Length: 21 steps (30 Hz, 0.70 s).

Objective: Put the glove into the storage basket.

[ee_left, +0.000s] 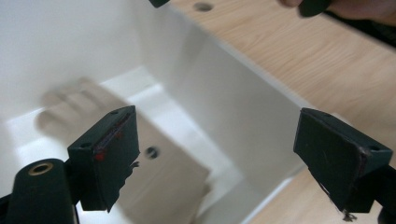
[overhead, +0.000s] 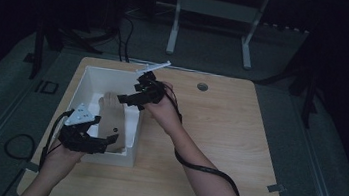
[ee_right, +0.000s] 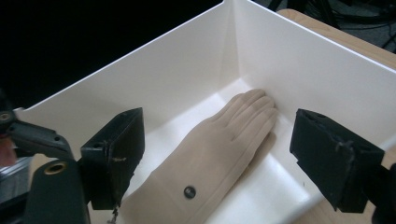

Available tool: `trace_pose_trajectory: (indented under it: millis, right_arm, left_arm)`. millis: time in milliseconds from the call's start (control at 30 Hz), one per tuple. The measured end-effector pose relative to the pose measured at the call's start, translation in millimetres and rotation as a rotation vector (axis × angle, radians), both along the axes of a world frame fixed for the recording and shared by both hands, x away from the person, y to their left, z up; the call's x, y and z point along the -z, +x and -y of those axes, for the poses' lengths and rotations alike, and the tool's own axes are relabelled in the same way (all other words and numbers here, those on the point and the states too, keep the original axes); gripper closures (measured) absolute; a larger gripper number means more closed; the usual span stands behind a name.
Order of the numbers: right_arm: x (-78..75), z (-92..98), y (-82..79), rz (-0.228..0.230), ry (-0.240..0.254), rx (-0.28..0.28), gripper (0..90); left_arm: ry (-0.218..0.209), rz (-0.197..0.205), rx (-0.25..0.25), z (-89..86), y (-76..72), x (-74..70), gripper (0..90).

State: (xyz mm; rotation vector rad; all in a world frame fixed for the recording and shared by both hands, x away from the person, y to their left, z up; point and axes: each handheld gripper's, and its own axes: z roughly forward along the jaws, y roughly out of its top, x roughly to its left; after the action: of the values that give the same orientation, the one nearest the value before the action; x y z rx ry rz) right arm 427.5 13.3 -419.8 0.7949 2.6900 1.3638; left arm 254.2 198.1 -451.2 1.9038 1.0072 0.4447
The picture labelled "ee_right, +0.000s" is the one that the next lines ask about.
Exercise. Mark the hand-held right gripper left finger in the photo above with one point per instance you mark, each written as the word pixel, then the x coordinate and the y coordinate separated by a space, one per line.
pixel 115 149

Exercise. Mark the plain beige glove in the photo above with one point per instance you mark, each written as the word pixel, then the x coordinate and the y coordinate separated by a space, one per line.
pixel 263 151

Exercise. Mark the white storage box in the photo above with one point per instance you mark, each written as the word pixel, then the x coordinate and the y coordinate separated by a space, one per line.
pixel 186 71

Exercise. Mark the beige glove with dark button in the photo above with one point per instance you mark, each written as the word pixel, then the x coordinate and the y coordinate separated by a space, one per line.
pixel 214 149

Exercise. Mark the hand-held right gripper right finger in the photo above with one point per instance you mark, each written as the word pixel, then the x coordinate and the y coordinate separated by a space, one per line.
pixel 333 155

